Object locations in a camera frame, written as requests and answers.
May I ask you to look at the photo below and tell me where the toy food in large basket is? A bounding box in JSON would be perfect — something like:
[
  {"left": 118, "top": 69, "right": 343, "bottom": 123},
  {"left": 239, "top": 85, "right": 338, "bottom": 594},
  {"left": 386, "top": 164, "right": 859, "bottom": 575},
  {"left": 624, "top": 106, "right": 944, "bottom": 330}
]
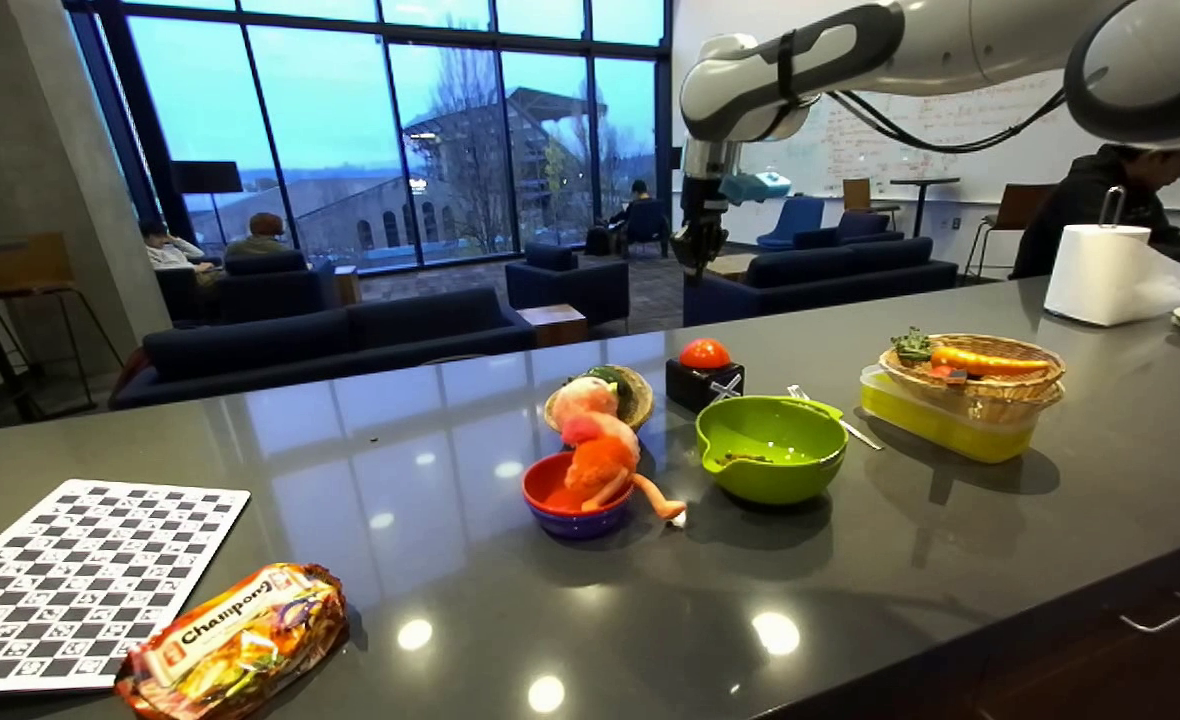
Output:
[{"left": 887, "top": 329, "right": 1060, "bottom": 387}]

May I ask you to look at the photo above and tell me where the small wicker basket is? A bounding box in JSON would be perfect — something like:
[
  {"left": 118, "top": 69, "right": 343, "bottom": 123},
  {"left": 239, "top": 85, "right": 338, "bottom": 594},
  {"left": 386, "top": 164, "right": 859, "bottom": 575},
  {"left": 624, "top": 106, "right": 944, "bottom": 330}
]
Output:
[{"left": 538, "top": 361, "right": 660, "bottom": 432}]

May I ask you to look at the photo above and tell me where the red bowl with blue rim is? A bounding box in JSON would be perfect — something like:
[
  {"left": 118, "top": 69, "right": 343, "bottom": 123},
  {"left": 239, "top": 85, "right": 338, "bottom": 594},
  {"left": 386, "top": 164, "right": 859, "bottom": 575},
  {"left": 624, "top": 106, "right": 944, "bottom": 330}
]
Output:
[{"left": 522, "top": 447, "right": 643, "bottom": 542}]

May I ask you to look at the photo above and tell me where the metal drawer handle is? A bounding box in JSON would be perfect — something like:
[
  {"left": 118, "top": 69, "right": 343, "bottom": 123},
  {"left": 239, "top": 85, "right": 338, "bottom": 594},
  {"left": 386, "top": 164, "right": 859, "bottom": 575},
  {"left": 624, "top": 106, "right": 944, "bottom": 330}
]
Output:
[{"left": 1118, "top": 593, "right": 1180, "bottom": 635}]

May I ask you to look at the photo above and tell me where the dark armchair with seated people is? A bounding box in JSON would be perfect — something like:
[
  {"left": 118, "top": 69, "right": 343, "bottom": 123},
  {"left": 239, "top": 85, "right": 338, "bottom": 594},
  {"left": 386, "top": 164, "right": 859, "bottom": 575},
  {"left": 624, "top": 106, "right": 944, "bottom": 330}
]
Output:
[{"left": 142, "top": 211, "right": 341, "bottom": 330}]

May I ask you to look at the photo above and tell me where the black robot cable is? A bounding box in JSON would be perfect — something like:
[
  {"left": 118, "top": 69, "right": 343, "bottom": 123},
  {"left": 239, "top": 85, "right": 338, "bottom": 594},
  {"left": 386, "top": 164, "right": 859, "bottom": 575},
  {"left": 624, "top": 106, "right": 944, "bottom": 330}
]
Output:
[{"left": 825, "top": 64, "right": 1118, "bottom": 160}]

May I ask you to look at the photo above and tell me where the orange snack bag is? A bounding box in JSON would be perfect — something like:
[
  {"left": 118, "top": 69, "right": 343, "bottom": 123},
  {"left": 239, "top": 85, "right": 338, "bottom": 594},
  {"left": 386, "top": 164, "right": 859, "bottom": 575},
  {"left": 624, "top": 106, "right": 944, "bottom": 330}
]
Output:
[{"left": 114, "top": 558, "right": 353, "bottom": 720}]

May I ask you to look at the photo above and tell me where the dark blue sofa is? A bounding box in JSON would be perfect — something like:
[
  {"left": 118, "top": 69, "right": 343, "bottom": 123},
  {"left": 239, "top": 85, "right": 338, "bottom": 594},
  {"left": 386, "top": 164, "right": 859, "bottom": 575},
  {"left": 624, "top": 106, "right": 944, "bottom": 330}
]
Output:
[{"left": 679, "top": 237, "right": 964, "bottom": 329}]

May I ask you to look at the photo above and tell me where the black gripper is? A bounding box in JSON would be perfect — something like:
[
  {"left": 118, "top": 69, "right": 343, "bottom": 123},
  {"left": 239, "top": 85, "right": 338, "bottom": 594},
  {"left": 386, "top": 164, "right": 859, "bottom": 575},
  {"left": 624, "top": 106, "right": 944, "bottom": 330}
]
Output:
[{"left": 672, "top": 166, "right": 737, "bottom": 280}]

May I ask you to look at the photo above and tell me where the green plastic bowl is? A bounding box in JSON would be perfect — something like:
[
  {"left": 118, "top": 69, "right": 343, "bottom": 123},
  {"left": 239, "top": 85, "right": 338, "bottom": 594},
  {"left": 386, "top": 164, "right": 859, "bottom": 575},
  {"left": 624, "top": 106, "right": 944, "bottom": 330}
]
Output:
[{"left": 687, "top": 391, "right": 854, "bottom": 513}]

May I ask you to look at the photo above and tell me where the person in black jacket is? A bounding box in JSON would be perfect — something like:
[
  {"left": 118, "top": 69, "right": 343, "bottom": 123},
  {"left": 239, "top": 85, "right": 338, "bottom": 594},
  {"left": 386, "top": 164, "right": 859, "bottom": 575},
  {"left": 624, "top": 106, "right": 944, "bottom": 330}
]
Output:
[{"left": 1010, "top": 140, "right": 1180, "bottom": 280}]

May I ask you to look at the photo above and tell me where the blue wrist camera box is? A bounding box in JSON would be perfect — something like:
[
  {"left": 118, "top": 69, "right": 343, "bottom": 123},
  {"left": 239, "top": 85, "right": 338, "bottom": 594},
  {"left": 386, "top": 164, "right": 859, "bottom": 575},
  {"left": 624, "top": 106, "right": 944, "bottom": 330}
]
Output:
[{"left": 721, "top": 166, "right": 796, "bottom": 208}]

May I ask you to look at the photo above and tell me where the white paper towel roll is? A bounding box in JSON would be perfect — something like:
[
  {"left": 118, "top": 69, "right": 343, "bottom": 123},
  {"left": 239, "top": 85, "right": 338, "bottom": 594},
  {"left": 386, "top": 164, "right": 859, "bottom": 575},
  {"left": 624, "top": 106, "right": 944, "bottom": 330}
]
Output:
[{"left": 1042, "top": 221, "right": 1180, "bottom": 330}]

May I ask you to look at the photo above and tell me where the large wicker basket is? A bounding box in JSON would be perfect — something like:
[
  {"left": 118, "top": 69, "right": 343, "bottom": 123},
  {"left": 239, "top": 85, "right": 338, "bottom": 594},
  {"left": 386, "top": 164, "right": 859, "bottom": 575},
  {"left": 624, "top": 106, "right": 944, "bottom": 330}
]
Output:
[{"left": 878, "top": 329, "right": 1067, "bottom": 411}]

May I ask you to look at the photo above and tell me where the dark wood table cabinet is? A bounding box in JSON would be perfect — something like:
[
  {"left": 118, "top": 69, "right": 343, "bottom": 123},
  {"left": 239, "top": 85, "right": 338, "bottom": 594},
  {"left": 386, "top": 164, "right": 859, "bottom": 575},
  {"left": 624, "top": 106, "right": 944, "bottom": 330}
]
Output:
[{"left": 774, "top": 532, "right": 1180, "bottom": 720}]

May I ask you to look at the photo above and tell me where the silver fork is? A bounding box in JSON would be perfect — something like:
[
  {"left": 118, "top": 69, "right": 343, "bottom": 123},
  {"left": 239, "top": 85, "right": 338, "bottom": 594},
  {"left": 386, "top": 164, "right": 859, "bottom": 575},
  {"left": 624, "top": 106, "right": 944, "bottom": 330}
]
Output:
[{"left": 784, "top": 383, "right": 883, "bottom": 454}]

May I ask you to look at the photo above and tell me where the pink flamingo toy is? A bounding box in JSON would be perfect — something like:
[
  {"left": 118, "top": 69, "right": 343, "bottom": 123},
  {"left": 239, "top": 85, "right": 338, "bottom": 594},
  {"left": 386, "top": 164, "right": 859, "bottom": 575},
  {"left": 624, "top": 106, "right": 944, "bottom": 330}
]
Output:
[{"left": 551, "top": 370, "right": 687, "bottom": 527}]

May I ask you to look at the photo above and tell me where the checkered calibration board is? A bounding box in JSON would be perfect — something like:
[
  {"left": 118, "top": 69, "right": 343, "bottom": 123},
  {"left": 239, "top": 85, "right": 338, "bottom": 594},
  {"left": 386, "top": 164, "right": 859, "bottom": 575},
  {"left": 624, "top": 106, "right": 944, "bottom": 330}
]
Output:
[{"left": 0, "top": 477, "right": 258, "bottom": 700}]

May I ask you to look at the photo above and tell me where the wooden bar chair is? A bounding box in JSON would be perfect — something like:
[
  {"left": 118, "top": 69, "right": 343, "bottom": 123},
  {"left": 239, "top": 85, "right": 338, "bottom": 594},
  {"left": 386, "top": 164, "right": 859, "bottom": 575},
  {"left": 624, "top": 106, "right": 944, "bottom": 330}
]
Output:
[{"left": 964, "top": 181, "right": 1063, "bottom": 280}]

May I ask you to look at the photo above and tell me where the small coffee table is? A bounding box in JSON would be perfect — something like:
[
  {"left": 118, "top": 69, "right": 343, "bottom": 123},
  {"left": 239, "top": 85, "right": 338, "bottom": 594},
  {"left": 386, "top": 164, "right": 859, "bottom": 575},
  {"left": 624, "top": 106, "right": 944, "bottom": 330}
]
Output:
[{"left": 517, "top": 298, "right": 591, "bottom": 347}]

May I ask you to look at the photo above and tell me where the round high table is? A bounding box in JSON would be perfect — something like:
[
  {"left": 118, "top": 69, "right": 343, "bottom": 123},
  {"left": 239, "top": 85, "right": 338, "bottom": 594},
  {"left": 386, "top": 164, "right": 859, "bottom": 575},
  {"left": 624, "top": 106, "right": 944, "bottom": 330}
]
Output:
[{"left": 887, "top": 172, "right": 964, "bottom": 245}]

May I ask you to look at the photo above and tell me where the wooden high stool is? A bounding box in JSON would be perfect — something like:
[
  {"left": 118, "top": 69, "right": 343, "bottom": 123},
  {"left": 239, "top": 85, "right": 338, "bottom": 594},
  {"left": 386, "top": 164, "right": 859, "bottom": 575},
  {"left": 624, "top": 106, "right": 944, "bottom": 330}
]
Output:
[{"left": 0, "top": 237, "right": 126, "bottom": 402}]

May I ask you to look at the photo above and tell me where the yellow plastic container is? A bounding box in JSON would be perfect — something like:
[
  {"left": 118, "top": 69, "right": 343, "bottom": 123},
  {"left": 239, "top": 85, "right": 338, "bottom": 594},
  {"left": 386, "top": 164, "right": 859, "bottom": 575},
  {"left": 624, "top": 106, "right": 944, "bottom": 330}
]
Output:
[{"left": 858, "top": 361, "right": 1063, "bottom": 469}]

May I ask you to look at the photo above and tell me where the green toy pepper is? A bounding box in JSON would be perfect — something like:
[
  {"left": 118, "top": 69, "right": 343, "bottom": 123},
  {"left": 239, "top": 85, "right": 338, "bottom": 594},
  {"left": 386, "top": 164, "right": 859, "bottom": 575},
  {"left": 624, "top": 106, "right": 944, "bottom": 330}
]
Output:
[{"left": 591, "top": 362, "right": 641, "bottom": 402}]

